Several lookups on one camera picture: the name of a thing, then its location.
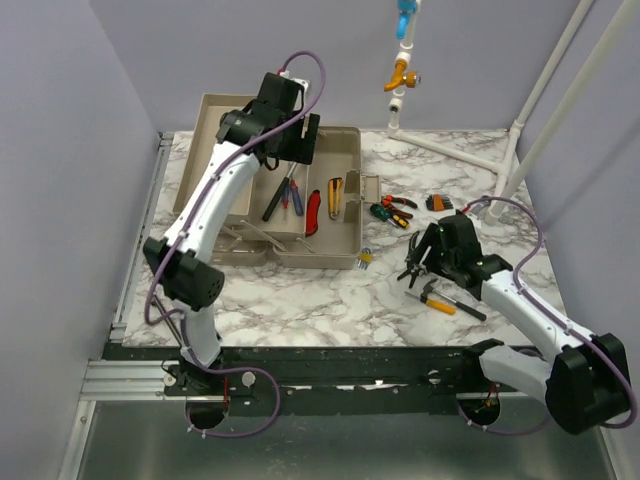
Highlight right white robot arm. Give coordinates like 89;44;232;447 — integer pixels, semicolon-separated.
408;213;638;435

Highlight blue pipe valve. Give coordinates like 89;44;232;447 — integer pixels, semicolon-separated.
396;0;421;40

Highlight blue handled screwdriver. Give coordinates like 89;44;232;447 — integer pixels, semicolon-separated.
289;180;304;217

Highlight yellow hex key set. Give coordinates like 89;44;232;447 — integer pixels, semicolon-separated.
357;248;373;270

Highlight small red screwdriver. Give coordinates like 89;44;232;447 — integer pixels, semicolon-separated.
281;184;290;224

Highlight white PVC pipe frame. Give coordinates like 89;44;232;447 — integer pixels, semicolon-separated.
387;0;640;224

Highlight green handled screwdriver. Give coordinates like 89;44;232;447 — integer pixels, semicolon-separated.
369;203;396;224

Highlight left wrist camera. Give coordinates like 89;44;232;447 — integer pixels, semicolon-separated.
278;70;311;103

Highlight red folding knife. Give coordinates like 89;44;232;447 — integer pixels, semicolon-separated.
305;189;321;237

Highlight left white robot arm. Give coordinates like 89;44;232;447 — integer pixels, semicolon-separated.
143;72;319;395

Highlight orange black pliers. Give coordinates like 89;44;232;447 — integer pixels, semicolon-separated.
381;195;418;219

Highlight aluminium extrusion rail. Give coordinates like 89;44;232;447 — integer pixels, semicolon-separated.
80;360;165;402

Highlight black pruning shears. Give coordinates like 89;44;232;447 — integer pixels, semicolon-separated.
405;231;431;266

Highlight yellow utility knife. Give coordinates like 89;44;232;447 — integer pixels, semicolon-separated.
328;177;343;220

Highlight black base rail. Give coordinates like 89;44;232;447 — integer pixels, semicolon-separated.
102;342;584;416

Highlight small black pliers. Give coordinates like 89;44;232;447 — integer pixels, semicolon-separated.
396;263;429;289

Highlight beige plastic tool box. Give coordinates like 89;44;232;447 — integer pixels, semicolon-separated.
172;93;382;271

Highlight small claw hammer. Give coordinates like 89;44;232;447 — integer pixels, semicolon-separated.
423;279;487;322

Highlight hex key set orange holder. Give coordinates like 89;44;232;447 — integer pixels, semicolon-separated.
425;194;454;212

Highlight orange brass tap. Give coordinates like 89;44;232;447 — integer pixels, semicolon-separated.
384;59;421;92

